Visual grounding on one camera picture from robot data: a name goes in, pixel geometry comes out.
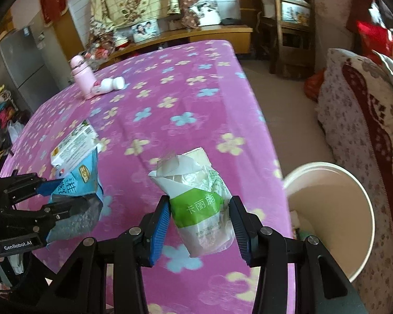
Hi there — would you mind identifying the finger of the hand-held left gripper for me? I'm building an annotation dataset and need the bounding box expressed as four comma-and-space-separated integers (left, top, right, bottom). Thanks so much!
0, 169, 67, 204
0, 195, 90, 236

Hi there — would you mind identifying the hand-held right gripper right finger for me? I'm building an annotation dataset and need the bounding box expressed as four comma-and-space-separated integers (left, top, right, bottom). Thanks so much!
229, 195, 369, 314

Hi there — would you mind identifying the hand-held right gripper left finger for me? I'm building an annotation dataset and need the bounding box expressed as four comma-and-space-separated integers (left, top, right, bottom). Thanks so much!
41, 195, 171, 314

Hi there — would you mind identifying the blue snack packet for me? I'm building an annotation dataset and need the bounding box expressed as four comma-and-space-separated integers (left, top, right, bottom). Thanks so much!
47, 152, 104, 242

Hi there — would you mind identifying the white and green tissue pack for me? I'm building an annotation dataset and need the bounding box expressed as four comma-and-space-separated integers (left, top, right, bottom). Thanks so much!
148, 147, 235, 258

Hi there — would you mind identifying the white round bin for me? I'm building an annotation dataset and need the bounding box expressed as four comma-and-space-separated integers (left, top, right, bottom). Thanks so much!
282, 161, 376, 279

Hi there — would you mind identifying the white and green medicine box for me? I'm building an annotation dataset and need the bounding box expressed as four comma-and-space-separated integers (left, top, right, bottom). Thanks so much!
50, 121, 99, 171

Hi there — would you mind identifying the pile of clothes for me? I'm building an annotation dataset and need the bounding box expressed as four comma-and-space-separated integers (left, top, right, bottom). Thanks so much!
0, 84, 31, 145

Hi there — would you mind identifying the pink thermos bottle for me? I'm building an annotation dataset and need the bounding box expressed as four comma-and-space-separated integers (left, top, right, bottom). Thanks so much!
69, 55, 97, 100

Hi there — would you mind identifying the white bottle with pink label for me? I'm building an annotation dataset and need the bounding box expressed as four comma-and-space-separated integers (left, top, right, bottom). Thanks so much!
91, 76, 125, 95

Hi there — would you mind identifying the grey refrigerator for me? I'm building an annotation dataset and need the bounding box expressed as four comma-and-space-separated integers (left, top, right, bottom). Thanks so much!
0, 27, 60, 112

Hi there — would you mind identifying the floral sofa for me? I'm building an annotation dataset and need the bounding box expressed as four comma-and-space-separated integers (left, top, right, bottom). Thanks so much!
316, 48, 393, 301

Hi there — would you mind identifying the red plastic bag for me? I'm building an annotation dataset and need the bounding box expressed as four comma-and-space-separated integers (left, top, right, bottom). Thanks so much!
303, 70, 325, 101

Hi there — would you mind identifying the framed photo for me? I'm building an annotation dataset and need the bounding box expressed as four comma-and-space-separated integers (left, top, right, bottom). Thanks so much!
130, 19, 160, 43

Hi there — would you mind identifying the long wooden cabinet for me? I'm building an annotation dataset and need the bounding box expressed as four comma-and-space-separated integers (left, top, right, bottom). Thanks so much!
94, 24, 254, 63

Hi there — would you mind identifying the wooden chair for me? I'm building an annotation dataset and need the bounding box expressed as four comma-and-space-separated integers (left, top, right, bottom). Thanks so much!
258, 0, 317, 80

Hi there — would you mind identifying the large portrait photo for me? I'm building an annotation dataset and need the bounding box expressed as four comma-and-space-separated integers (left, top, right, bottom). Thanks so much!
189, 1, 221, 27

